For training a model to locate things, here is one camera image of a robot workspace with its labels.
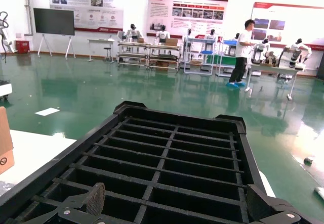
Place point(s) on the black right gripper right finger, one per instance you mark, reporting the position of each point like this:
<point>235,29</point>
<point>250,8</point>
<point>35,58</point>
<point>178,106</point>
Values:
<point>276,208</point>

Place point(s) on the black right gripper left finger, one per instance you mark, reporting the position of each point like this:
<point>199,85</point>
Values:
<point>73,206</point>

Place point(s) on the brown cardboard box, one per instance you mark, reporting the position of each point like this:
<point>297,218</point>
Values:
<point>5,143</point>

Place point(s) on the black slotted container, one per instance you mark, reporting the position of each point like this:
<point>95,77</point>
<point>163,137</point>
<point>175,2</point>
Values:
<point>177,158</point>

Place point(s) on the red box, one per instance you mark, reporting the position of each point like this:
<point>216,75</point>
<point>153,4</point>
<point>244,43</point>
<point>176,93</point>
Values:
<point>22,46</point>

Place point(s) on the small black floor object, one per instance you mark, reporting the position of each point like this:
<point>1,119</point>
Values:
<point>308,161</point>

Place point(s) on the white paper sheet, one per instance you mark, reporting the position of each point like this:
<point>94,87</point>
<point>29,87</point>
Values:
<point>46,111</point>

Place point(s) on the long white table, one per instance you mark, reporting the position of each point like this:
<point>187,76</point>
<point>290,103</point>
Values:
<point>273,68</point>

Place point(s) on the black cabinet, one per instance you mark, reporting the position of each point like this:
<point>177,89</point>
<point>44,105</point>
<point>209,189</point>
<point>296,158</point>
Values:
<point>321,67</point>

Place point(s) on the black stool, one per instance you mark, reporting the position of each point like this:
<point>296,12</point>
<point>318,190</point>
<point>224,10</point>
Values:
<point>108,53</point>

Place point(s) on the white humanoid robot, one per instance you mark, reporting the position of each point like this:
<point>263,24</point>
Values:
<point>132,33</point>
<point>163,35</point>
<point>212,35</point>
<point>297,49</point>
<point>260,49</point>
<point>189,35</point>
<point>237,35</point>

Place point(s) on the person in white shirt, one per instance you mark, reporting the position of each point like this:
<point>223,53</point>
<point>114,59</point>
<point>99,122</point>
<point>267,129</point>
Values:
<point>243,44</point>

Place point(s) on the small white desk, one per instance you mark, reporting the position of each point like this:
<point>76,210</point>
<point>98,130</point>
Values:
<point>101,41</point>

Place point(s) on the white conveyor workbench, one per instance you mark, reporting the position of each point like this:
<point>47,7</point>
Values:
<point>163,50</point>
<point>131,48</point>

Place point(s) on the rack with blue bins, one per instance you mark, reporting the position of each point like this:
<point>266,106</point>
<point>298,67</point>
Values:
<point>227,44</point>

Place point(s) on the small brown carton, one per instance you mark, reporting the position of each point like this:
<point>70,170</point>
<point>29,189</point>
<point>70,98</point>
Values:
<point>140,40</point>

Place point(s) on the white shelf rack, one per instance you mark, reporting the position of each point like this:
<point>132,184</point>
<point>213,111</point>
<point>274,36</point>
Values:
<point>200,42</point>

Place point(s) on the black screen on white stand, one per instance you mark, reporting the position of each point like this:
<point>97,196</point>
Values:
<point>54,21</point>

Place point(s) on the poster with building photos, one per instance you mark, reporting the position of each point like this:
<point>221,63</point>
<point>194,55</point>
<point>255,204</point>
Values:
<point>286,19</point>

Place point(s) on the large brown carton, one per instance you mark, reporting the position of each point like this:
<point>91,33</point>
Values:
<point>171,42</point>

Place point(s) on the wide poster with diagrams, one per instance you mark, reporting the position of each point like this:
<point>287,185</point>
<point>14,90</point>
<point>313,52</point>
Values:
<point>86,9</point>

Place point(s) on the poster with photo row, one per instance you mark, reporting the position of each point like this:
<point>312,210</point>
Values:
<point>187,14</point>

